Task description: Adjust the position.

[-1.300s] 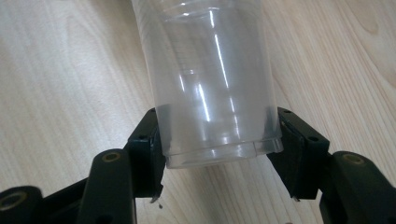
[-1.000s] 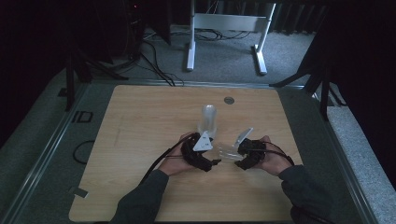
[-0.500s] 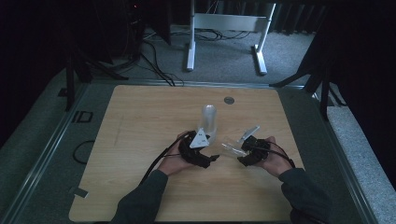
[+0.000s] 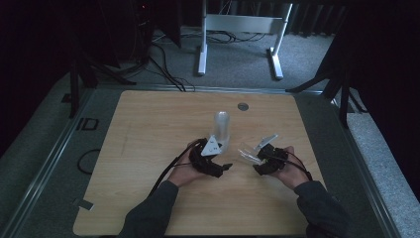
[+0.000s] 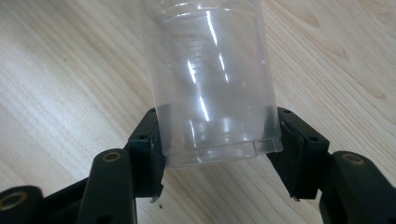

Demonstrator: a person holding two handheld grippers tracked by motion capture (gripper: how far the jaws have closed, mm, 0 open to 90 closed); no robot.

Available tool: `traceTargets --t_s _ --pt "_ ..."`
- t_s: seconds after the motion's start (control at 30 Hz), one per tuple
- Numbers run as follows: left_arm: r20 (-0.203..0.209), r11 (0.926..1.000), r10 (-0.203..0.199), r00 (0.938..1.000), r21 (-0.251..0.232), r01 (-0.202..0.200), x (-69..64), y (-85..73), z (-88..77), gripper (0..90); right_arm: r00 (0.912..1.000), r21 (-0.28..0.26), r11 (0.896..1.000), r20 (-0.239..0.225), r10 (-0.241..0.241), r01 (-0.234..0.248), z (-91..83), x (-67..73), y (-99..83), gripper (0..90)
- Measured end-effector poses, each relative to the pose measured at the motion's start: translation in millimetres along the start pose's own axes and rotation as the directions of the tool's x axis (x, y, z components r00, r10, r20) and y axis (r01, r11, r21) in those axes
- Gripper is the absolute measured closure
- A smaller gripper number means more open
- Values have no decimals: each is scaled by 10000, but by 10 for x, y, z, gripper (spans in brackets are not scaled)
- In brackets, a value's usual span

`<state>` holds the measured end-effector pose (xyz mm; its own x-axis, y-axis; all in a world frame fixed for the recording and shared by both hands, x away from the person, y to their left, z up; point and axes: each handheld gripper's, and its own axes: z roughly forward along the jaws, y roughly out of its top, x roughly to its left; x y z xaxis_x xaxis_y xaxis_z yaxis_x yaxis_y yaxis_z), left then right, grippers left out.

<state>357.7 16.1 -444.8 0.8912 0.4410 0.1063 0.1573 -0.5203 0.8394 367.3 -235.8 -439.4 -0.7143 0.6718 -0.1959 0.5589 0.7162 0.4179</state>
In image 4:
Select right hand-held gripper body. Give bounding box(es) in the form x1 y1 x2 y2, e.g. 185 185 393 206
253 133 289 177

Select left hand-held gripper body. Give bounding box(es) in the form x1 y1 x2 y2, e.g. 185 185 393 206
188 134 226 179

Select person's left hand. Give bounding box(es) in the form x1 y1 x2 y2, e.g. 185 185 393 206
166 141 208 188

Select person's right hand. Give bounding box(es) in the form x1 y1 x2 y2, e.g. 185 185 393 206
270 146 312 191

